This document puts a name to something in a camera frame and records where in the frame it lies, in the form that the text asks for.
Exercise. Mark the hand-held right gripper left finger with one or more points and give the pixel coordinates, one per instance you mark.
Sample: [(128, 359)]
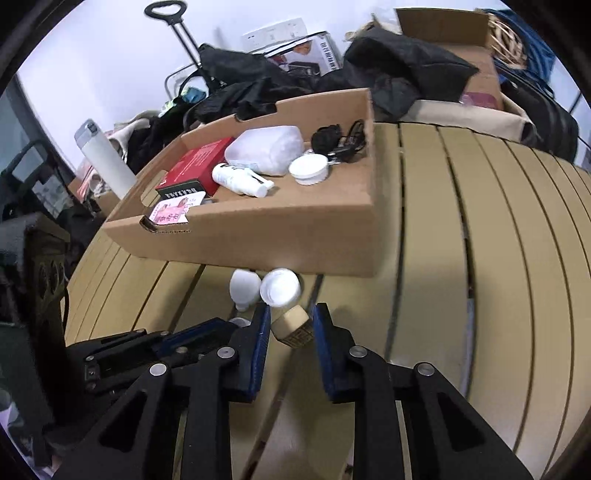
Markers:
[(259, 355)]

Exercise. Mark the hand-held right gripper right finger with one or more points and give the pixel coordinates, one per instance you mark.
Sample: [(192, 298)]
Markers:
[(324, 357)]

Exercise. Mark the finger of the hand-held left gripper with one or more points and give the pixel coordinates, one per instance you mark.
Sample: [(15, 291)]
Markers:
[(198, 336), (117, 353)]

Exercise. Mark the white squat bottle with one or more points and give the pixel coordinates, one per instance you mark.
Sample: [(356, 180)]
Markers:
[(244, 286)]

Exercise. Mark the small white round jar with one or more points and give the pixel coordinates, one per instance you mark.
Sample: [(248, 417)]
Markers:
[(280, 287), (308, 170)]

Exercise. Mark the pink printed packet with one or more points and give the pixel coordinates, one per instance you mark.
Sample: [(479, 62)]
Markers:
[(178, 210)]

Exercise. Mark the shallow cardboard tray box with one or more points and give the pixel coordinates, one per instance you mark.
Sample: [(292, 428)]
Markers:
[(295, 221)]

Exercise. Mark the small white nozzle bottle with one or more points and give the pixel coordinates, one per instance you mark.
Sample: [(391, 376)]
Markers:
[(240, 181)]

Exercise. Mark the red rectangular box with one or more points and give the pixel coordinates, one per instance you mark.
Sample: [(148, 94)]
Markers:
[(196, 168)]

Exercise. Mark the white plastic jar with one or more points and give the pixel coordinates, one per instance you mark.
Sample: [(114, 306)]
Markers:
[(268, 150)]

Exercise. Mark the large open cardboard box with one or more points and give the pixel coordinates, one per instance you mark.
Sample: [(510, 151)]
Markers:
[(99, 201)]

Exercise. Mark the tan slatted folding table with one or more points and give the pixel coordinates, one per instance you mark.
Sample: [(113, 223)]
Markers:
[(461, 240)]

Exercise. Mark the white thermos bottle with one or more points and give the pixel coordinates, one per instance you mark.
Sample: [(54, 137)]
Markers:
[(105, 159)]

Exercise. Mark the cream clothes pile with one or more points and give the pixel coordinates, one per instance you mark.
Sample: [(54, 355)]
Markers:
[(131, 131)]

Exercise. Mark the cream tote bag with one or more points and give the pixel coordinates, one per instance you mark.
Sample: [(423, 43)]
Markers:
[(471, 117)]

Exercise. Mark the black jacket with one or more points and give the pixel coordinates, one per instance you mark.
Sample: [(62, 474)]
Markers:
[(401, 64)]

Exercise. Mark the printed product box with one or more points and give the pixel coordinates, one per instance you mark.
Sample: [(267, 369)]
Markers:
[(318, 53)]

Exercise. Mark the black backpack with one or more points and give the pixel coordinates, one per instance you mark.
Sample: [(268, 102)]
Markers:
[(545, 115)]

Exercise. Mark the cardboard box with open flaps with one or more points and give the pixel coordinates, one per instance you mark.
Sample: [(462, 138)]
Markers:
[(461, 37)]

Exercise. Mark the wicker basket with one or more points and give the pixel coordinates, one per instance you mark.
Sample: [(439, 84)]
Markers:
[(503, 39)]

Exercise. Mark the blue bag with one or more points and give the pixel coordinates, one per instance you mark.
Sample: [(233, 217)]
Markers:
[(538, 44)]

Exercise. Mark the white metal frame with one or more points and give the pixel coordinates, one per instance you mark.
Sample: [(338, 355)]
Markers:
[(171, 81)]

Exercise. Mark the white wall socket strip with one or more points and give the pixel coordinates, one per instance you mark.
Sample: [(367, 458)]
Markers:
[(274, 33)]

